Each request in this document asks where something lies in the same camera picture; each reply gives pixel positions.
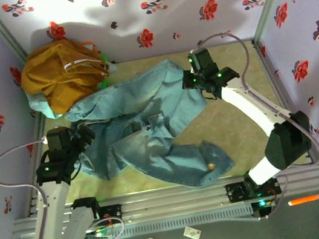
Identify light blue denim jeans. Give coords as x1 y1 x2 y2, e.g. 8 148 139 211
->
59 50 239 208

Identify mustard brown trousers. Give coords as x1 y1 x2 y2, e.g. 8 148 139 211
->
14 32 116 121

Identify green plastic basket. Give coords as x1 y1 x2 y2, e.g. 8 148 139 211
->
91 50 115 90

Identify green-lit circuit board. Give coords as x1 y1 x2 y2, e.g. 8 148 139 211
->
250 197 279 221
84 224 113 239

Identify small white red card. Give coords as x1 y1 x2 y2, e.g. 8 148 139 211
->
181 224 203 239

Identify orange white tube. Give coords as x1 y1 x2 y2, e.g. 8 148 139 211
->
286 194 319 208

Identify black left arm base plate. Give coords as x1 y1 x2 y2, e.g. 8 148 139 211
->
96 203 126 229

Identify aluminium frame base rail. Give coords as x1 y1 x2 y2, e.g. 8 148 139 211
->
8 161 319 239

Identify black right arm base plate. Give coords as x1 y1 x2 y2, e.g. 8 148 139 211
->
224 174 283 206

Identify grey slotted cable duct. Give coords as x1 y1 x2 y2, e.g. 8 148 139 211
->
82 203 255 239

